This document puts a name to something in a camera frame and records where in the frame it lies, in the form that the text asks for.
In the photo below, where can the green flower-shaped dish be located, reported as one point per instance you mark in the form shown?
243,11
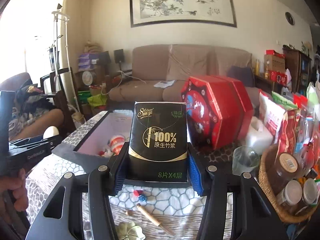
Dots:
130,231

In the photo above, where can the dark wooden cabinet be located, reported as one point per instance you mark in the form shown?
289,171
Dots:
296,70

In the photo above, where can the grey and white patterned blanket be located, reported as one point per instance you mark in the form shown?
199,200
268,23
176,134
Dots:
170,202

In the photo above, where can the white plastic tissue box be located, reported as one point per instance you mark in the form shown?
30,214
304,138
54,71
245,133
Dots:
260,137

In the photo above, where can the brown armchair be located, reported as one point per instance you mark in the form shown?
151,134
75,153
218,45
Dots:
37,120

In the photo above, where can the white egg-shaped object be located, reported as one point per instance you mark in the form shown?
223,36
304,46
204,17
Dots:
50,132

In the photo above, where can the red wrapped candy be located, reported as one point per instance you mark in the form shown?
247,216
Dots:
137,193

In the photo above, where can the brown cardboard box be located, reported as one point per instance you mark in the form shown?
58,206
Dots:
273,64

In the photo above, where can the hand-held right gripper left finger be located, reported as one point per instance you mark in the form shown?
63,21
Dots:
121,170

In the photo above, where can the grey-lidded glass jar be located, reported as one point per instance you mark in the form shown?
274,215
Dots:
307,195
290,193

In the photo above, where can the black speaker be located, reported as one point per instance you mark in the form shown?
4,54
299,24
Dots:
118,56

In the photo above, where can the wicker basket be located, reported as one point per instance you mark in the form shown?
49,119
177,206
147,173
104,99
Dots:
268,195

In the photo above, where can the grey cushion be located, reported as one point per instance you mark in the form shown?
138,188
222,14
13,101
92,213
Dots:
241,76

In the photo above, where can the round tin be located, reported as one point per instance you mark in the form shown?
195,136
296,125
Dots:
87,77

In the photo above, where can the stack of purple packs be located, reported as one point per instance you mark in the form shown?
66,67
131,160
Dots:
84,61

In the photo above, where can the red and white jar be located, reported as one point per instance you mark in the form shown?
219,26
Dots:
117,143

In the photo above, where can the dark wooden chair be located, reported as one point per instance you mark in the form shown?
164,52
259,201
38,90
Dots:
62,97

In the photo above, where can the person's left hand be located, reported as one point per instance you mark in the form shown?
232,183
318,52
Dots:
17,192

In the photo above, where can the red hexagonal gift box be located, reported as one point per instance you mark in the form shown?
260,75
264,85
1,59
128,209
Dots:
220,112

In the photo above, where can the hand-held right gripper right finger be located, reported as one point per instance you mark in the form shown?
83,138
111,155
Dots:
194,175

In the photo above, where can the clear drinking glass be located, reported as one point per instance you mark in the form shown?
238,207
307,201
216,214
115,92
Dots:
245,160

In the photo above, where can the brown sofa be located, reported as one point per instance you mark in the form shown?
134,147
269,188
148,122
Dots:
150,65

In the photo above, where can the blue patterned ball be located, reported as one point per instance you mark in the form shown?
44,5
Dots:
142,198

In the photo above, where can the brown jar with label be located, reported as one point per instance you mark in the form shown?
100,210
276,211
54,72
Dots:
286,172

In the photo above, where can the white and red snack bag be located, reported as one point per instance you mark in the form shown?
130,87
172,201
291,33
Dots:
271,116

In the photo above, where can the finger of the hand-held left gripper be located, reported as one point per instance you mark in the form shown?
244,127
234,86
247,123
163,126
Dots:
37,141

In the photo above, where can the white paper sheet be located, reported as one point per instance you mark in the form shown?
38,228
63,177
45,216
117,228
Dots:
162,84

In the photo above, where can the round wall clock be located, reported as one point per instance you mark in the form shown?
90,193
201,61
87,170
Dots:
289,18

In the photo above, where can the black cardboard box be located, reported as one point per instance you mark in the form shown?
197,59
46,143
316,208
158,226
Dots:
82,160

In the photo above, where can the green snack bag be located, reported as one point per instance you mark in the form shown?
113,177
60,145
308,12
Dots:
283,100

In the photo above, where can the framed ink painting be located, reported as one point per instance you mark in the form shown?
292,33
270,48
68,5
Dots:
182,3

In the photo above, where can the black tissue pack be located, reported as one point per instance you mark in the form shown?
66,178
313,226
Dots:
157,140

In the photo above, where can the white coat stand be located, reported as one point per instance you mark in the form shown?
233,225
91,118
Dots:
66,62

